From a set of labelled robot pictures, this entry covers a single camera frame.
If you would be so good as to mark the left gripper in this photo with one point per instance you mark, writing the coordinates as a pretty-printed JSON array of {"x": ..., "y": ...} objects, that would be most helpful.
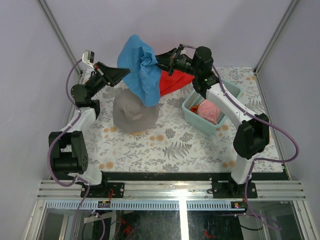
[{"x": 108, "y": 76}]

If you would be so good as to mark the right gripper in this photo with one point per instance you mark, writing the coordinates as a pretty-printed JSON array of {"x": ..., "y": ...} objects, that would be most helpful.
[{"x": 168, "y": 61}]

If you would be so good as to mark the red cloth hat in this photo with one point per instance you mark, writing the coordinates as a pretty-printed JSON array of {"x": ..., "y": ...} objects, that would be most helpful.
[{"x": 170, "y": 83}]

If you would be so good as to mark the blue bucket hat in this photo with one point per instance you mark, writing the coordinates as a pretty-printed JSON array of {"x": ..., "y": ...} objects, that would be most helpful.
[{"x": 144, "y": 77}]

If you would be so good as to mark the grey bucket hat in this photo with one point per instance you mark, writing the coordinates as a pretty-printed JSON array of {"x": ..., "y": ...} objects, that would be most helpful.
[{"x": 130, "y": 115}]

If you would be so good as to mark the teal plastic bin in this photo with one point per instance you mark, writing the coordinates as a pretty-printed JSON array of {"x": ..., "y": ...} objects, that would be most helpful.
[{"x": 200, "y": 123}]

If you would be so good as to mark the wooden hat stand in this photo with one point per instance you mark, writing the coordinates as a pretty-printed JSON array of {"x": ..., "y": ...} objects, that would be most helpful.
[{"x": 138, "y": 133}]

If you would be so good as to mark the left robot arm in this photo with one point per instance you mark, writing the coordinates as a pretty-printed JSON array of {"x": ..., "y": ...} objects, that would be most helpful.
[{"x": 67, "y": 157}]

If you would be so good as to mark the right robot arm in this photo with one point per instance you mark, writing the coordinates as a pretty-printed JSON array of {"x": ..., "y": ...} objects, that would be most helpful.
[{"x": 252, "y": 130}]

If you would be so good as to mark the orange hat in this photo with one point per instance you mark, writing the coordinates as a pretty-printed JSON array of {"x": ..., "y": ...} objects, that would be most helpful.
[{"x": 194, "y": 109}]

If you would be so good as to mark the pink hat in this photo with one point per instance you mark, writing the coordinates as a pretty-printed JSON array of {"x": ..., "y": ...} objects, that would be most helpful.
[{"x": 209, "y": 111}]

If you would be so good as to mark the floral table mat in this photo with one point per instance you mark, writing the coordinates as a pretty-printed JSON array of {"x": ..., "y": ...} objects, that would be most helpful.
[{"x": 171, "y": 145}]

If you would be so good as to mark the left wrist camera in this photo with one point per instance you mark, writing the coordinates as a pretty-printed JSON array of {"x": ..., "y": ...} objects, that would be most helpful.
[{"x": 88, "y": 58}]

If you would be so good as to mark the left corner aluminium post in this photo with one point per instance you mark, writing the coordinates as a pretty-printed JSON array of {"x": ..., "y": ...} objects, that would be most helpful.
[{"x": 57, "y": 30}]

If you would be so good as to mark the corner aluminium post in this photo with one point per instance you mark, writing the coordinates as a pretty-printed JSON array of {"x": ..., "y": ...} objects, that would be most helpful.
[
  {"x": 57, "y": 30},
  {"x": 280, "y": 27}
]

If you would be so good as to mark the right corner aluminium post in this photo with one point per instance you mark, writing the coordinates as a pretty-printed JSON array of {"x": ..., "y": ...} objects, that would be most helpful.
[{"x": 280, "y": 27}]

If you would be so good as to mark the aluminium rail frame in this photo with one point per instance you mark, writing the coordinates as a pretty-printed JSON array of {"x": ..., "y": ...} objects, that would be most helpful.
[{"x": 154, "y": 190}]

